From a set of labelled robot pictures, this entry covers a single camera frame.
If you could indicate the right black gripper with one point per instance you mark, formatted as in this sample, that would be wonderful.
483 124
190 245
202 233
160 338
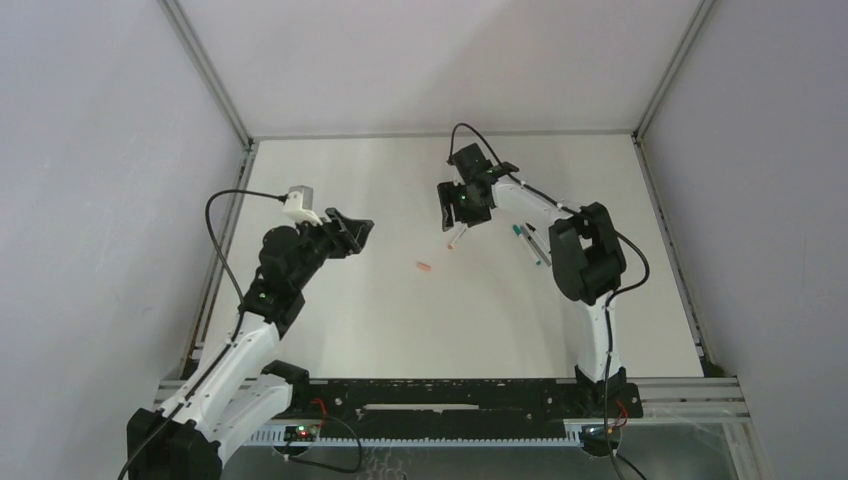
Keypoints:
465 212

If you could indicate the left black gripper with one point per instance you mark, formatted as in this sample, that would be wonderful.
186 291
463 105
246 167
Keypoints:
340 230

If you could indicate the white pen green end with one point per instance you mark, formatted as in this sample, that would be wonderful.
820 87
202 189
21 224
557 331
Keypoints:
517 231

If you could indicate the black checkered pen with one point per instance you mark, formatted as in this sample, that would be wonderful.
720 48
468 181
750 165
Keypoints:
536 246

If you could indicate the white pen orange end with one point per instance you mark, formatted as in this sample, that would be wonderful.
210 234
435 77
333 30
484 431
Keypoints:
457 237

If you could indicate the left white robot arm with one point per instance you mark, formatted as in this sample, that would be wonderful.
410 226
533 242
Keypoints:
195 432

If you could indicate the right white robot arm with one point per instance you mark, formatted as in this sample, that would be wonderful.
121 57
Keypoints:
586 256

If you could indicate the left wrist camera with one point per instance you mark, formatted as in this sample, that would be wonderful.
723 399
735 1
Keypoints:
298 205

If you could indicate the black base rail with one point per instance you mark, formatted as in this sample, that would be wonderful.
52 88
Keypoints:
465 410

